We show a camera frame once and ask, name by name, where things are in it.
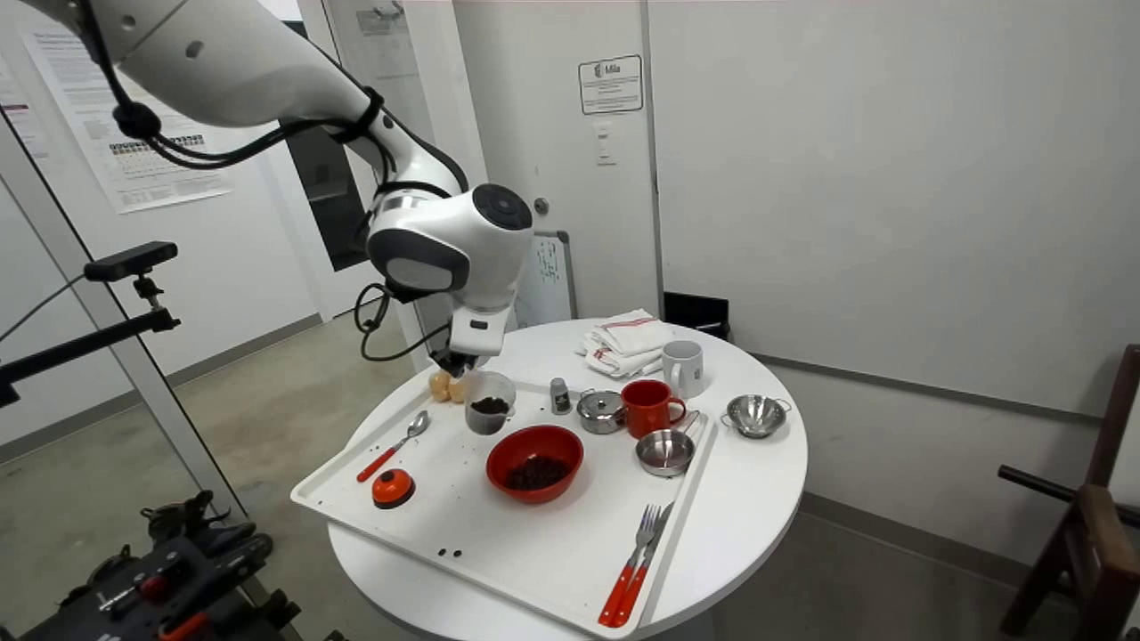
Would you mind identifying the small steel lidded pot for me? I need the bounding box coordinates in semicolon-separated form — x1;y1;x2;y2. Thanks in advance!
577;391;622;434

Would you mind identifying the black floor equipment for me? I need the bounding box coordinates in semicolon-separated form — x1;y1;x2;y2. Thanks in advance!
14;490;301;641

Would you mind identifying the red bowl with beans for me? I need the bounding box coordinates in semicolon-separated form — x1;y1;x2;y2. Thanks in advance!
485;423;586;504

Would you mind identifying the white red striped cloth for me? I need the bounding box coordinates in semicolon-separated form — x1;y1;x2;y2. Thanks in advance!
577;310;672;382

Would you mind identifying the red mug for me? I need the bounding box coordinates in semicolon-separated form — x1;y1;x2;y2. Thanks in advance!
620;382;687;438

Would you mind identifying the camera on tripod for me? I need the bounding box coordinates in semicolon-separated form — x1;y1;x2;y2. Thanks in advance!
0;242;177;407

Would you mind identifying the white plastic tray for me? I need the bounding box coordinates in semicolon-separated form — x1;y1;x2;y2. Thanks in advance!
291;387;715;641

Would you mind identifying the wooden chair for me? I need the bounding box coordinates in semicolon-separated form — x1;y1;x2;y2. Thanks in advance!
1002;344;1140;641

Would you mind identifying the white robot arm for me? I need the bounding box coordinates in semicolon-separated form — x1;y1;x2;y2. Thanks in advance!
26;0;533;375

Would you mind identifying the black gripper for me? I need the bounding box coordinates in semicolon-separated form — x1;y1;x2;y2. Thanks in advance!
431;307;508;375

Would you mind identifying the wall notice sign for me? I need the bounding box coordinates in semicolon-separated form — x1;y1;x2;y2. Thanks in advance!
577;53;646;116

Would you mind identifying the steel bowl on tray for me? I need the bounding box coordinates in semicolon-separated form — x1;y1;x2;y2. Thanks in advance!
633;431;695;477

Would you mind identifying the white mug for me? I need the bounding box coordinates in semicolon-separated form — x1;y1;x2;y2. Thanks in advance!
664;343;707;400

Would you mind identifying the small grey shaker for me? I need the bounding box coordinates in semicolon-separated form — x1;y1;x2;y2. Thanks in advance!
549;376;573;413

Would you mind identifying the clear plastic jug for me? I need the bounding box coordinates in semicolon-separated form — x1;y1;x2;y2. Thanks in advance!
462;370;518;434

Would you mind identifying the steel bowl on table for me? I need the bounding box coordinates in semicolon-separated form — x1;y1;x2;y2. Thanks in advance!
727;396;789;438

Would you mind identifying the orange handled spoon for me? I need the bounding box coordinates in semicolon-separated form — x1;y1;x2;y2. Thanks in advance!
355;411;431;485

